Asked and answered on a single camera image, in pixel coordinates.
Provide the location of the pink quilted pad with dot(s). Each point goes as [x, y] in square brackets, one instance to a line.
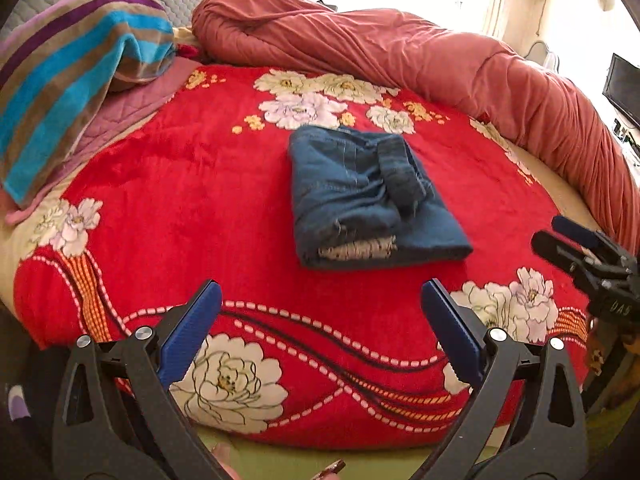
[119, 111]

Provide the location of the black monitor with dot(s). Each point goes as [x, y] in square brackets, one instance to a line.
[622, 89]

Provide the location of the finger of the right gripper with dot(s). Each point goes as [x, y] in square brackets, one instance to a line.
[595, 241]
[569, 260]

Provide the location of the striped towel pillow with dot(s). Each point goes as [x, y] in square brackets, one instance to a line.
[56, 71]

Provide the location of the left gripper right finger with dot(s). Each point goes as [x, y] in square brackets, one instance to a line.
[547, 437]

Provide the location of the rust red rolled quilt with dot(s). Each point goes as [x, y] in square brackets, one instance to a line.
[538, 110]

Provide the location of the red floral blanket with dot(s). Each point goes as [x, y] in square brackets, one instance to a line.
[308, 358]

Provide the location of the blue denim pants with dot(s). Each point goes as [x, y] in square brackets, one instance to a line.
[363, 200]

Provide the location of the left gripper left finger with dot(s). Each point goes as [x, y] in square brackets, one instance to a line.
[115, 417]

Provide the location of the green fleece sleeve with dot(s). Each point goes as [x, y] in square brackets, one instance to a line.
[260, 461]

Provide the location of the right hand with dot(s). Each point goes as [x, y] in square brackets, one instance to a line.
[613, 365]

